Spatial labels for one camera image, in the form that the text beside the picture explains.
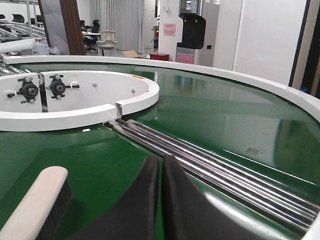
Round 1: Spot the pink paper notice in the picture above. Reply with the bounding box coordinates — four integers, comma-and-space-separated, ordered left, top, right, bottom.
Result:
163, 23, 176, 37

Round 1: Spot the red box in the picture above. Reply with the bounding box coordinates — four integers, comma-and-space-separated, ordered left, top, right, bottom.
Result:
149, 52, 170, 61

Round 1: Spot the right black bearing mount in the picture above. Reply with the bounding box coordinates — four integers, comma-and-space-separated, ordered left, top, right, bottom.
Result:
49, 74, 80, 100

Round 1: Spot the black water dispenser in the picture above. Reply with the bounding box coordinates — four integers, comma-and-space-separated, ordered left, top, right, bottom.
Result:
177, 0, 206, 50

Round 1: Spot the white mesh office chair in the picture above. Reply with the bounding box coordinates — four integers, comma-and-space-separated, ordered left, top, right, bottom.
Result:
96, 30, 118, 56

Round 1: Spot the white inner conveyor ring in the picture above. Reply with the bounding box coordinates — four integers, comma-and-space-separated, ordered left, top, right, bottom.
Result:
0, 69, 160, 132

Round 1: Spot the black bearing mount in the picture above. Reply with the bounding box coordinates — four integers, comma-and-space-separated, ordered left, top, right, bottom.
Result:
49, 74, 80, 100
5, 76, 39, 104

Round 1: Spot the left black bearing mount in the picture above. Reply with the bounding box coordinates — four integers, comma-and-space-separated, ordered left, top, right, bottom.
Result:
5, 76, 39, 104

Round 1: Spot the beige hand brush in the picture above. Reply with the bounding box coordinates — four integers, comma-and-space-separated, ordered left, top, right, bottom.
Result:
0, 166, 73, 240

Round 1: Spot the black office chair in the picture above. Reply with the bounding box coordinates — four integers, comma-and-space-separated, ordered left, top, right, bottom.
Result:
82, 19, 100, 52

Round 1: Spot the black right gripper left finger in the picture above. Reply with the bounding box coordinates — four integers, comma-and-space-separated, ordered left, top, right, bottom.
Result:
41, 156, 160, 240

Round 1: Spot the white outer conveyor rim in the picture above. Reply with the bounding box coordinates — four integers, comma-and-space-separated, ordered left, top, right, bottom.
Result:
1, 55, 320, 240

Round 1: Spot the brown wooden pillar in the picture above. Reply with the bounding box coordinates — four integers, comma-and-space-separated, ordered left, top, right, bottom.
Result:
59, 0, 86, 56

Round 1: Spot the steel conveyor rollers right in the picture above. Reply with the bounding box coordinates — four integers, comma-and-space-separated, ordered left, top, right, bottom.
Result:
105, 118, 320, 240

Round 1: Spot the cardboard box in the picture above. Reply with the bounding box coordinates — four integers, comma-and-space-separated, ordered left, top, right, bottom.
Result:
122, 50, 140, 59

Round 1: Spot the green conveyor belt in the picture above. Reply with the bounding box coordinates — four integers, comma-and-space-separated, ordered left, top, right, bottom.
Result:
0, 62, 317, 240

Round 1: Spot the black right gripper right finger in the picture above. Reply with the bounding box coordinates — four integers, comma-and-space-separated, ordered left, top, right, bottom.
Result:
161, 154, 271, 240

